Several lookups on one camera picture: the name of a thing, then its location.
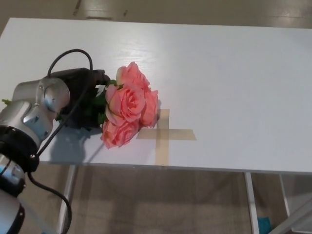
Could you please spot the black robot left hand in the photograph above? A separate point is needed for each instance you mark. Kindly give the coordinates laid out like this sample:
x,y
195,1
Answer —
x,y
78,83

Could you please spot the pink artificial rose bouquet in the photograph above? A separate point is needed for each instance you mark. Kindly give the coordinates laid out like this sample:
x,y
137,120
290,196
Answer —
x,y
129,104

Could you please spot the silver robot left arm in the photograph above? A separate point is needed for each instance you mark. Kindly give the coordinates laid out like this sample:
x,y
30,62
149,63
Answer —
x,y
31,112

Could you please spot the white wide table leg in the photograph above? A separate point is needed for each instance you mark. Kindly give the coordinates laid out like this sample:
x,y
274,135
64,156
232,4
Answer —
x,y
69,180
251,204

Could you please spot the beige vertical tape strip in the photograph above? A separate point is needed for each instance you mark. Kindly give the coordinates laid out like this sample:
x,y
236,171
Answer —
x,y
162,151

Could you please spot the beige horizontal tape strip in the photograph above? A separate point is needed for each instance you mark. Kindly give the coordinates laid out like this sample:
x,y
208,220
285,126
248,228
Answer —
x,y
180,134

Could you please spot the white thin table leg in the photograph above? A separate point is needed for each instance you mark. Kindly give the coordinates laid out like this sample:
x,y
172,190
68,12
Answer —
x,y
284,195

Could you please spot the teal object on floor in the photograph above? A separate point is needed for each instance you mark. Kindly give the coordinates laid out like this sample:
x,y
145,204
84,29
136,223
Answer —
x,y
265,225

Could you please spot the grey metal frame bar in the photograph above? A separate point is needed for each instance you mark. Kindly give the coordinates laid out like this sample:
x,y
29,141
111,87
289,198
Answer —
x,y
36,219
299,219

